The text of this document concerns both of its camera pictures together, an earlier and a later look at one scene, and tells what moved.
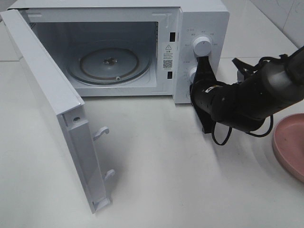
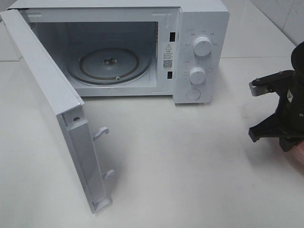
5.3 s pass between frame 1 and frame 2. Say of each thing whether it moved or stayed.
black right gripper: moved
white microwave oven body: stayed
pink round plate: moved
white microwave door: stayed
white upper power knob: stayed
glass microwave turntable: stayed
